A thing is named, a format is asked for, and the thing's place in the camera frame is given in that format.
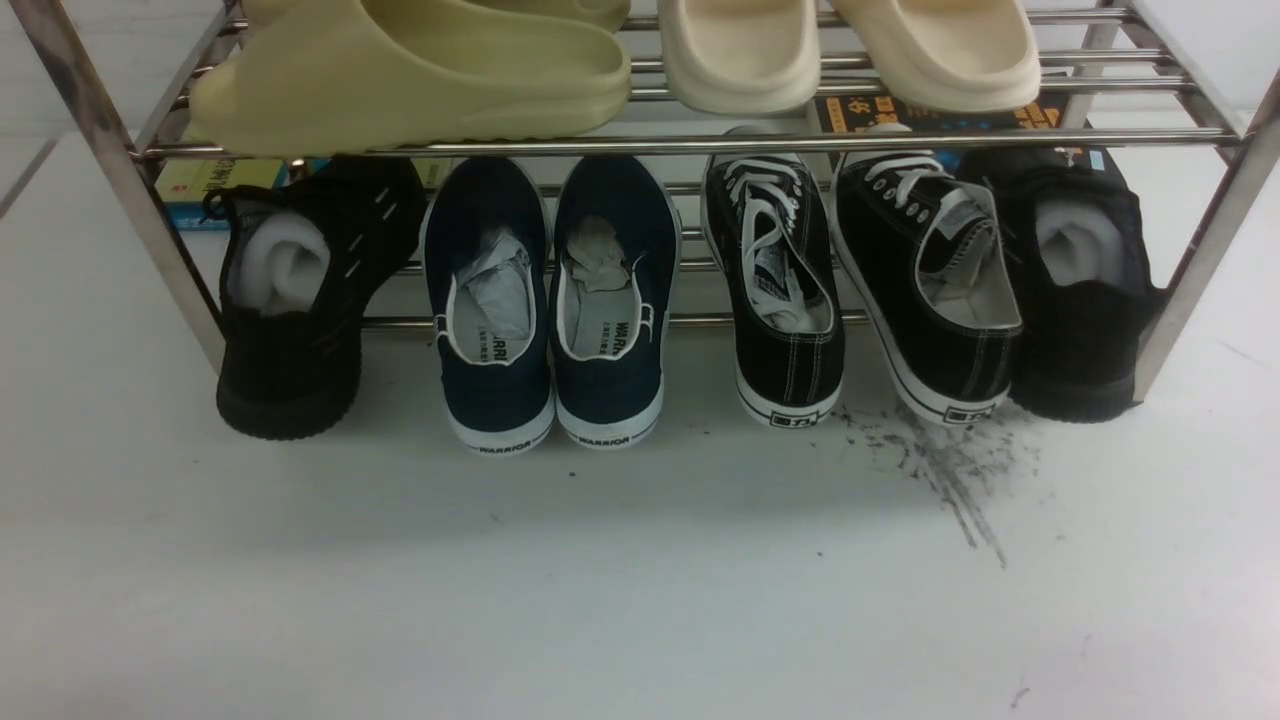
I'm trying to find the right black knit sneaker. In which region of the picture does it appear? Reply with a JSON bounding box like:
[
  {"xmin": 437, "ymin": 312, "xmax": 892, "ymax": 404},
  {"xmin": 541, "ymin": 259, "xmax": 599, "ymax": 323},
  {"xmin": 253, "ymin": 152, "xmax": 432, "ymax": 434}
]
[{"xmin": 957, "ymin": 147, "xmax": 1166, "ymax": 424}]

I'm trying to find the cream slide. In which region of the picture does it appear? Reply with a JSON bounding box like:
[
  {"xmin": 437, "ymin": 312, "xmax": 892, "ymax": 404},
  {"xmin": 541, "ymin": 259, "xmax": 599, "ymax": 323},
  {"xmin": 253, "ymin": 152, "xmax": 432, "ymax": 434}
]
[
  {"xmin": 655, "ymin": 1, "xmax": 820, "ymax": 117},
  {"xmin": 831, "ymin": 1, "xmax": 1042, "ymax": 114}
]

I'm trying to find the right navy slip-on shoe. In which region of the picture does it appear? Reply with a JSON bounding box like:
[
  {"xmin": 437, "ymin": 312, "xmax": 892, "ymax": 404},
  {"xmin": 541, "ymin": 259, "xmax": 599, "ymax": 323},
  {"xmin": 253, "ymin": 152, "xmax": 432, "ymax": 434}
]
[{"xmin": 549, "ymin": 156, "xmax": 684, "ymax": 450}]

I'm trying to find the silver metal shoe rack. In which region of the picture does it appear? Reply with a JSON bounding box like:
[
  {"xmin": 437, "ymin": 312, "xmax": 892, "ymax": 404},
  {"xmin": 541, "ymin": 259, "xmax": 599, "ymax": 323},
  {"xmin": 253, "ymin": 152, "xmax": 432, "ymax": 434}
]
[{"xmin": 12, "ymin": 1, "xmax": 1277, "ymax": 402}]

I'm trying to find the left black knit sneaker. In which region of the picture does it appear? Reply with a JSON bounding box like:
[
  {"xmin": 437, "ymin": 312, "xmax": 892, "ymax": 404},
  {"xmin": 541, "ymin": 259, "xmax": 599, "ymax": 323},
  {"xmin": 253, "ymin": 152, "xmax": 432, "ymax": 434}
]
[{"xmin": 204, "ymin": 156, "xmax": 428, "ymax": 441}]

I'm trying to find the blue and yellow book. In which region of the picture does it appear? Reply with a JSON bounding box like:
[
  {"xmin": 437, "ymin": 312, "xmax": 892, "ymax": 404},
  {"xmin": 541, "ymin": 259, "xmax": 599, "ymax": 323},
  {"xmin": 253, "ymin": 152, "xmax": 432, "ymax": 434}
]
[{"xmin": 154, "ymin": 158, "xmax": 326, "ymax": 232}]

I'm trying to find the navy slip-on shoe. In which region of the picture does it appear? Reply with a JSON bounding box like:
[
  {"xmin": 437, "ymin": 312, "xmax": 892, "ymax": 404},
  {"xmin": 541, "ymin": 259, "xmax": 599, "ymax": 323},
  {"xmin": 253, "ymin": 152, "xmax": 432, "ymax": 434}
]
[
  {"xmin": 549, "ymin": 156, "xmax": 684, "ymax": 450},
  {"xmin": 421, "ymin": 158, "xmax": 556, "ymax": 457}
]

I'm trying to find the black knit sneaker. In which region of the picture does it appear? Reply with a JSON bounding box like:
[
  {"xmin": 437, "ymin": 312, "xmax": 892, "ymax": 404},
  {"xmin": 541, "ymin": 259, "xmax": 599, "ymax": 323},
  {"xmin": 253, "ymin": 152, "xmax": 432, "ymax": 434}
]
[
  {"xmin": 957, "ymin": 147, "xmax": 1166, "ymax": 424},
  {"xmin": 204, "ymin": 156, "xmax": 428, "ymax": 441}
]

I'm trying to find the black and orange book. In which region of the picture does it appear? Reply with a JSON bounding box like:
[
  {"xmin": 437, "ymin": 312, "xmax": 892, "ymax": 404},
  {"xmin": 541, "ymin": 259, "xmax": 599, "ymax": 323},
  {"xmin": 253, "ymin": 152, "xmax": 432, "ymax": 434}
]
[{"xmin": 805, "ymin": 90, "xmax": 1071, "ymax": 135}]

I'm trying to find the olive green slide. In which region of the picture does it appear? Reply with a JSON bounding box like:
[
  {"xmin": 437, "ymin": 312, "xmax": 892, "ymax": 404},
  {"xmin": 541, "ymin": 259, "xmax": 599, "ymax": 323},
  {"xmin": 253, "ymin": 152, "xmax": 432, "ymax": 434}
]
[
  {"xmin": 239, "ymin": 1, "xmax": 631, "ymax": 32},
  {"xmin": 189, "ymin": 1, "xmax": 631, "ymax": 158}
]

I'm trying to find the left olive green slide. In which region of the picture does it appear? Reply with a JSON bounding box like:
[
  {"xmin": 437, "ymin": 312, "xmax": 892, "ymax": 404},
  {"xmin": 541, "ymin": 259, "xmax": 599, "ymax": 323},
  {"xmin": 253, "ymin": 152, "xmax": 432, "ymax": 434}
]
[{"xmin": 189, "ymin": 1, "xmax": 631, "ymax": 158}]

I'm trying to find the right olive green slide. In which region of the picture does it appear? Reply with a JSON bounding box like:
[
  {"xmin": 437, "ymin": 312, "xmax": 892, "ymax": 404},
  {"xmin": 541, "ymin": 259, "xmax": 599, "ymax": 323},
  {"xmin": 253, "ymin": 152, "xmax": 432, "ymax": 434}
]
[{"xmin": 239, "ymin": 1, "xmax": 631, "ymax": 32}]

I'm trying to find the left navy slip-on shoe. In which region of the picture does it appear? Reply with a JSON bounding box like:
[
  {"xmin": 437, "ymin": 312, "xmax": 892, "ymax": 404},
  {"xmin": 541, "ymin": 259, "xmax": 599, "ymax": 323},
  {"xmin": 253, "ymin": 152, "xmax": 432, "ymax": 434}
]
[{"xmin": 421, "ymin": 158, "xmax": 556, "ymax": 457}]

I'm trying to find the black canvas sneaker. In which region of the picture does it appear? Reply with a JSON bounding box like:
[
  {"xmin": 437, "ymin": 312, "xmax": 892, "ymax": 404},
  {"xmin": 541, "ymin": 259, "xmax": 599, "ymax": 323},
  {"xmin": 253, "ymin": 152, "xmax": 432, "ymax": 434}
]
[
  {"xmin": 829, "ymin": 149, "xmax": 1024, "ymax": 427},
  {"xmin": 700, "ymin": 151, "xmax": 845, "ymax": 430}
]

